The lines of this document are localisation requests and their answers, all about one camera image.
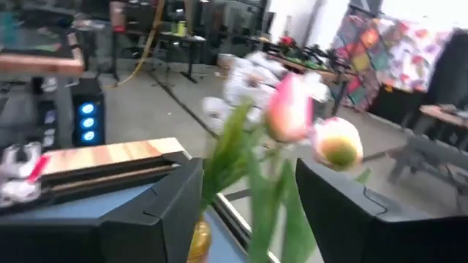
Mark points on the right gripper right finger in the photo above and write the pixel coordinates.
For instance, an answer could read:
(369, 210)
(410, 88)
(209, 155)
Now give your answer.
(365, 233)

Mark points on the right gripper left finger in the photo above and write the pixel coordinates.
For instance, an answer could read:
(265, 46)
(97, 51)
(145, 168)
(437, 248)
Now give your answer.
(109, 237)

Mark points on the yellow glass vase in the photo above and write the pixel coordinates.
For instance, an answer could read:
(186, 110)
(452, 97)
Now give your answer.
(200, 241)

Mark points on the pink artificial tulip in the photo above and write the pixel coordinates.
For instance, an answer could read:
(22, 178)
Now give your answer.
(338, 146)
(289, 109)

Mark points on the white artificial flower bunch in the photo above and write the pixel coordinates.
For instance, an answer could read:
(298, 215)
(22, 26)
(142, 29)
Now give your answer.
(248, 84)

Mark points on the black framed wooden table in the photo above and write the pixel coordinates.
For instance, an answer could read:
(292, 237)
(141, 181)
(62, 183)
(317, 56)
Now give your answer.
(109, 153)

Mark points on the grey bench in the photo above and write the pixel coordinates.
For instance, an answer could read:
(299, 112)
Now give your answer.
(428, 153)

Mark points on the black computer tower blue lights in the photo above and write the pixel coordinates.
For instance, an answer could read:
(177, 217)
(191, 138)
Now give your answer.
(87, 120)

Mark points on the colourful patchwork quilt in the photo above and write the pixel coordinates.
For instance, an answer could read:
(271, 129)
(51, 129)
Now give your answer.
(395, 55)

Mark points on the wooden workbench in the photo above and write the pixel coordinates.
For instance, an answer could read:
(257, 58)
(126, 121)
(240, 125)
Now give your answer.
(36, 65)

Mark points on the black desk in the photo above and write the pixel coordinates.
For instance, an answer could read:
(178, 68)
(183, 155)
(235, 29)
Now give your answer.
(183, 38)

